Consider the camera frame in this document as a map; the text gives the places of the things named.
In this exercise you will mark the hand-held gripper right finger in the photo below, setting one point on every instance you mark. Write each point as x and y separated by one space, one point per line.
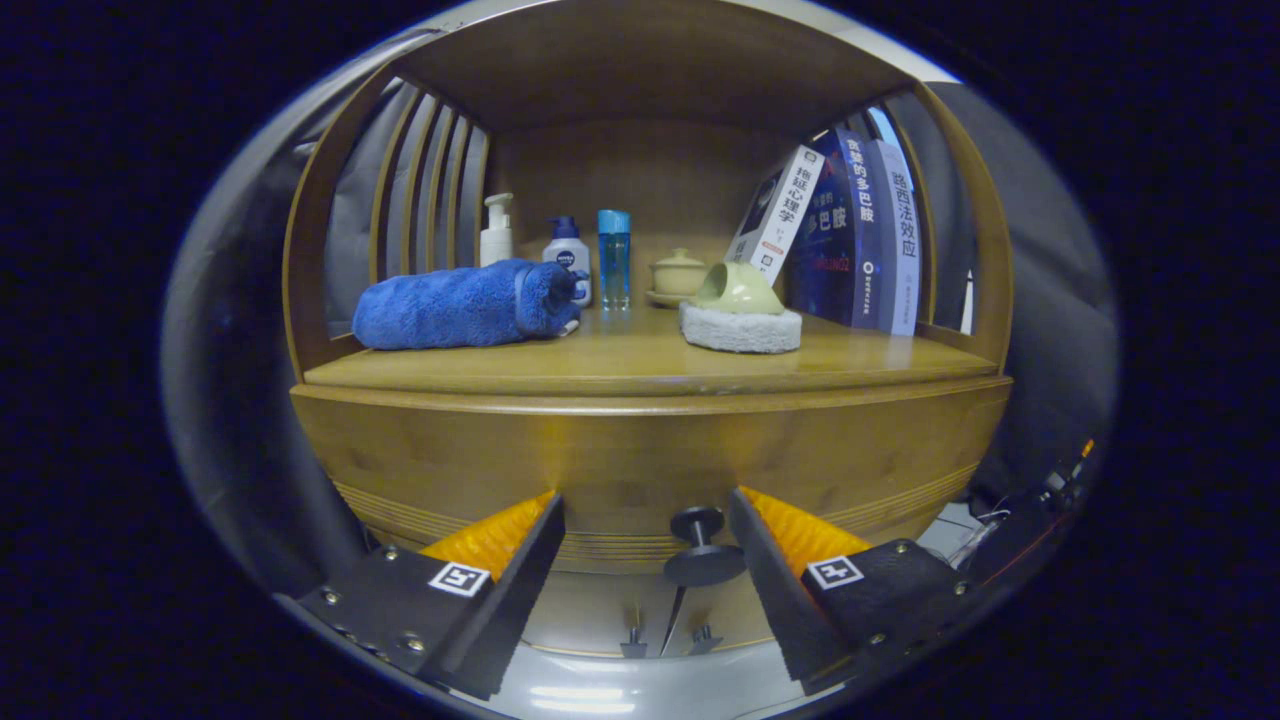
778 600

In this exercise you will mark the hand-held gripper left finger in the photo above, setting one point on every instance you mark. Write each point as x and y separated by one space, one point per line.
512 610

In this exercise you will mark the wooden drawer with black knob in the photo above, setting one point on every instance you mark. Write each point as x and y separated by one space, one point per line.
620 450

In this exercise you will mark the wooden countertop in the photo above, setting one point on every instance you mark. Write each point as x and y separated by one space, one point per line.
620 355

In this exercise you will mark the wooden cabinet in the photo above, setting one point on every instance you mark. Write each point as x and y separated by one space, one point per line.
650 60

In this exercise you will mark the black floor equipment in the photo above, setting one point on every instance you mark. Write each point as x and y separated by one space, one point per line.
1030 520

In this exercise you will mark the rolled blue towel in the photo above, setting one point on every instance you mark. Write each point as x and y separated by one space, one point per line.
440 305

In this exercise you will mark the cream lidded tea cup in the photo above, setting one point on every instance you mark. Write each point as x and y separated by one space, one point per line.
675 275

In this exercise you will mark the dark blue book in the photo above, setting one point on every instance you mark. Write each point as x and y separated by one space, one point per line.
840 250

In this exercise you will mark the white bottle with blue cap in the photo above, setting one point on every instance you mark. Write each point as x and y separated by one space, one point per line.
567 250

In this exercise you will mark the clear blue bottle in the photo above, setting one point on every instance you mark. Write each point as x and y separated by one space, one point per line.
614 260

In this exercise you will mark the white pump bottle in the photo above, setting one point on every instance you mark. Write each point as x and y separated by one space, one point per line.
497 245

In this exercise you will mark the pale blue book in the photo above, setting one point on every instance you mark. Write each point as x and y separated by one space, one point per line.
900 240

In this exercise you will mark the white book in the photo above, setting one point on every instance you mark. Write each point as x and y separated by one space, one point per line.
785 215

